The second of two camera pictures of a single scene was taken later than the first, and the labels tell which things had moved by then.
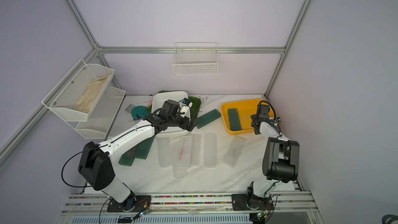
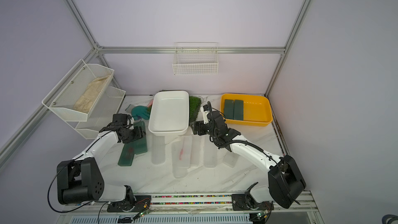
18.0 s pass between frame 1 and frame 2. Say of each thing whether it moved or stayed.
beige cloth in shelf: stayed
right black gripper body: moved
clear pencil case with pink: stayed
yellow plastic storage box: moved
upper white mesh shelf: stayed
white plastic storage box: stayed
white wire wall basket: stayed
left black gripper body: moved
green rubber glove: stayed
